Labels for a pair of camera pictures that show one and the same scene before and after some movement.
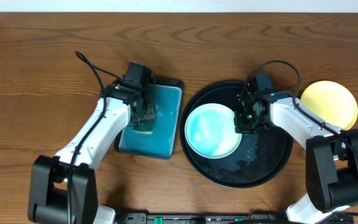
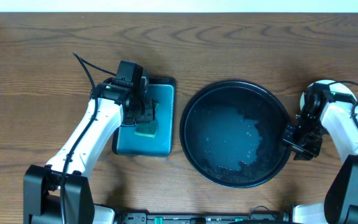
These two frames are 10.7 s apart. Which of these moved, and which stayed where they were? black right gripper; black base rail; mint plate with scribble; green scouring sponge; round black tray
Moved: mint plate with scribble; green scouring sponge; black right gripper
Stayed: black base rail; round black tray
